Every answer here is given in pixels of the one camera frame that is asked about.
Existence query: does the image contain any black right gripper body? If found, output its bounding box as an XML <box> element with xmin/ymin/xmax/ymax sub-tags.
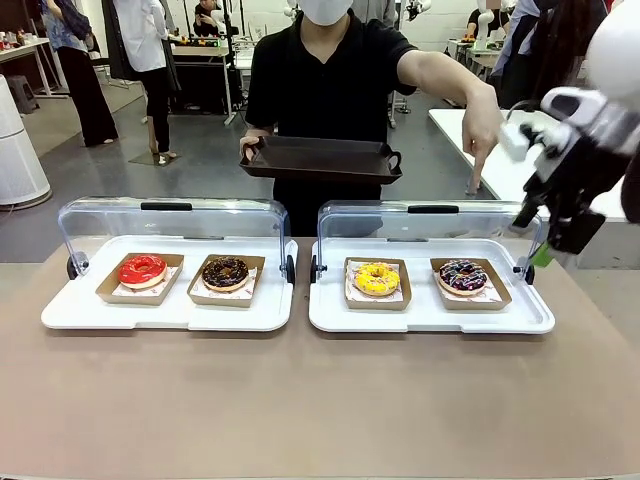
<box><xmin>523</xmin><ymin>133</ymin><xmax>627</xmax><ymax>222</ymax></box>

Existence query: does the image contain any brown cardboard donut box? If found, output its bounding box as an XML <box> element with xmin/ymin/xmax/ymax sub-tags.
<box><xmin>94</xmin><ymin>252</ymin><xmax>185</xmax><ymax>307</ymax></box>
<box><xmin>429</xmin><ymin>257</ymin><xmax>513</xmax><ymax>312</ymax></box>
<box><xmin>186</xmin><ymin>253</ymin><xmax>267</xmax><ymax>309</ymax></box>
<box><xmin>343</xmin><ymin>257</ymin><xmax>413</xmax><ymax>312</ymax></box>

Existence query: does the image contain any white paper liner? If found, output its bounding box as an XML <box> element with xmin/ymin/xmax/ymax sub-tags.
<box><xmin>112</xmin><ymin>264</ymin><xmax>180</xmax><ymax>299</ymax></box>
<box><xmin>199</xmin><ymin>264</ymin><xmax>261</xmax><ymax>299</ymax></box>
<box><xmin>346</xmin><ymin>260</ymin><xmax>405</xmax><ymax>304</ymax></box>
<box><xmin>437</xmin><ymin>262</ymin><xmax>503</xmax><ymax>306</ymax></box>

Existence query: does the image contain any purple glazed sprinkled donut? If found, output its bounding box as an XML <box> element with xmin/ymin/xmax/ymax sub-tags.
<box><xmin>437</xmin><ymin>259</ymin><xmax>489</xmax><ymax>297</ymax></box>

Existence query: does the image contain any black serving tray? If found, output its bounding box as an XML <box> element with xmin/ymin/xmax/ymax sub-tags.
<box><xmin>238</xmin><ymin>135</ymin><xmax>404</xmax><ymax>187</ymax></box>

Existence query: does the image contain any person's left forearm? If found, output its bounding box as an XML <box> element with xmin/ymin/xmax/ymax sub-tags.
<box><xmin>397</xmin><ymin>47</ymin><xmax>501</xmax><ymax>120</ymax></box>

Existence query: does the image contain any person in dark coat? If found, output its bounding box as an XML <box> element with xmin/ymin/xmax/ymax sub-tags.
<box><xmin>492</xmin><ymin>0</ymin><xmax>609</xmax><ymax>109</ymax></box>

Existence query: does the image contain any yellow glazed sprinkled donut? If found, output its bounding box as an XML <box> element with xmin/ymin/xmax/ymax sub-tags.
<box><xmin>353</xmin><ymin>262</ymin><xmax>402</xmax><ymax>297</ymax></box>

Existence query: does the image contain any seated person in black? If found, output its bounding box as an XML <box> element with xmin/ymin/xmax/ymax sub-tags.
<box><xmin>467</xmin><ymin>0</ymin><xmax>511</xmax><ymax>41</ymax></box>

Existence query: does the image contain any person in black shirt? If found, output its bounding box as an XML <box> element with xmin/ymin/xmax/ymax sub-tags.
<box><xmin>244</xmin><ymin>0</ymin><xmax>419</xmax><ymax>239</ymax></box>

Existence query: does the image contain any chocolate sprinkled donut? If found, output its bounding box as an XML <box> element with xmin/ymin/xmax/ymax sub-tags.
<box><xmin>201</xmin><ymin>255</ymin><xmax>250</xmax><ymax>294</ymax></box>

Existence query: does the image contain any seated person holding phone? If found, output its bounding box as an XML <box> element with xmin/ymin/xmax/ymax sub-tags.
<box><xmin>192</xmin><ymin>0</ymin><xmax>226</xmax><ymax>39</ymax></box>

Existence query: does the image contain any red glazed donut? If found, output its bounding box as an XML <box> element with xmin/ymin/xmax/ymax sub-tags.
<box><xmin>118</xmin><ymin>254</ymin><xmax>168</xmax><ymax>292</ymax></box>

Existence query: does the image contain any person in white shirt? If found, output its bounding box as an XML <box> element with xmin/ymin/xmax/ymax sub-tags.
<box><xmin>102</xmin><ymin>0</ymin><xmax>180</xmax><ymax>164</ymax></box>

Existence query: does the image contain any person in blue patterned top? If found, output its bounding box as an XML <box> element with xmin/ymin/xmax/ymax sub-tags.
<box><xmin>41</xmin><ymin>0</ymin><xmax>120</xmax><ymax>149</ymax></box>

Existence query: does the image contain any person's left hand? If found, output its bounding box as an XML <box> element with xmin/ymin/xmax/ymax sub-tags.
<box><xmin>460</xmin><ymin>99</ymin><xmax>504</xmax><ymax>175</ymax></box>

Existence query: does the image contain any person's right hand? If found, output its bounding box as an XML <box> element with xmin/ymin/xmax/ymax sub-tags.
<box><xmin>239</xmin><ymin>134</ymin><xmax>263</xmax><ymax>162</ymax></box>

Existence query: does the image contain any large white table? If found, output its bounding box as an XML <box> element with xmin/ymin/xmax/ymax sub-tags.
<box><xmin>428</xmin><ymin>107</ymin><xmax>629</xmax><ymax>224</ymax></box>

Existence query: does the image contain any white display tray base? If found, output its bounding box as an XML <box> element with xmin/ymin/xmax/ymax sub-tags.
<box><xmin>308</xmin><ymin>238</ymin><xmax>557</xmax><ymax>335</ymax></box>
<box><xmin>40</xmin><ymin>234</ymin><xmax>300</xmax><ymax>333</ymax></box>

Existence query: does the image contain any white background work table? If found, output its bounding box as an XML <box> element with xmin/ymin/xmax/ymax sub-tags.
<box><xmin>447</xmin><ymin>38</ymin><xmax>501</xmax><ymax>84</ymax></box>

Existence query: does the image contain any clear display tray lid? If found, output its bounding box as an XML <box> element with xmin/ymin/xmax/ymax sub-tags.
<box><xmin>309</xmin><ymin>199</ymin><xmax>544</xmax><ymax>285</ymax></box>
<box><xmin>57</xmin><ymin>195</ymin><xmax>297</xmax><ymax>281</ymax></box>

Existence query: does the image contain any white face mask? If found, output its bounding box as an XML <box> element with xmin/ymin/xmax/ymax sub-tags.
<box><xmin>299</xmin><ymin>0</ymin><xmax>355</xmax><ymax>26</ymax></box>

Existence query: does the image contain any workbench with yellow items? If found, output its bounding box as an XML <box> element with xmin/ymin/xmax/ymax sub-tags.
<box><xmin>169</xmin><ymin>42</ymin><xmax>239</xmax><ymax>126</ymax></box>

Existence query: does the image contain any white air purifier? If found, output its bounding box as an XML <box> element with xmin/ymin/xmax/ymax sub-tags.
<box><xmin>0</xmin><ymin>73</ymin><xmax>54</xmax><ymax>206</ymax></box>

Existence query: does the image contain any grey plastic stool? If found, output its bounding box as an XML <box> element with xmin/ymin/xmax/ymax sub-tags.
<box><xmin>5</xmin><ymin>74</ymin><xmax>40</xmax><ymax>115</ymax></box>

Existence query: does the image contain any white narrow side table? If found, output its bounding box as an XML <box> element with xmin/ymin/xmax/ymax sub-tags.
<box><xmin>0</xmin><ymin>37</ymin><xmax>69</xmax><ymax>100</ymax></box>

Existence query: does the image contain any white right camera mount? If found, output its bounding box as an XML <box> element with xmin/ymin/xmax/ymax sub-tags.
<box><xmin>519</xmin><ymin>113</ymin><xmax>570</xmax><ymax>174</ymax></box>

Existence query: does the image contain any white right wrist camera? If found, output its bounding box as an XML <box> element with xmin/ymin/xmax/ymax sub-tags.
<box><xmin>499</xmin><ymin>121</ymin><xmax>533</xmax><ymax>162</ymax></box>

